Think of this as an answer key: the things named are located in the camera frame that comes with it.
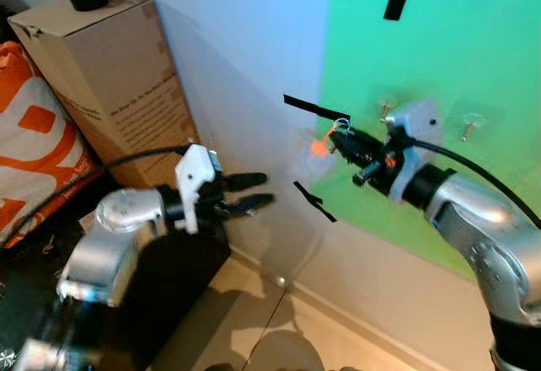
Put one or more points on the keys with orange tag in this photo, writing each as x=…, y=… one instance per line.
x=319, y=147

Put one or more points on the green wall sheet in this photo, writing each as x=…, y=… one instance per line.
x=473, y=50

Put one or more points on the black tape roll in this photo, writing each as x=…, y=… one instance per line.
x=88, y=8

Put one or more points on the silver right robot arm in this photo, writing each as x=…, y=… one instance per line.
x=482, y=219

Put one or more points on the clear adhesive metal hook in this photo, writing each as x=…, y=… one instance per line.
x=385, y=111
x=471, y=124

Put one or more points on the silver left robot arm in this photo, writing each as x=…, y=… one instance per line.
x=93, y=253

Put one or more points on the tall brown cardboard box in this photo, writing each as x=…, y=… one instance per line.
x=110, y=84

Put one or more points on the black glass top table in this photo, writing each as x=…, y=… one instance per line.
x=169, y=286

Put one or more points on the orange and white shopping bag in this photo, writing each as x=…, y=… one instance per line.
x=34, y=160

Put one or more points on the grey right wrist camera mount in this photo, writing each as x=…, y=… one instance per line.
x=418, y=122

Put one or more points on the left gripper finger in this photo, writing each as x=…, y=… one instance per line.
x=245, y=181
x=254, y=204

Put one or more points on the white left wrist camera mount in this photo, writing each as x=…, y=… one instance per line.
x=194, y=177

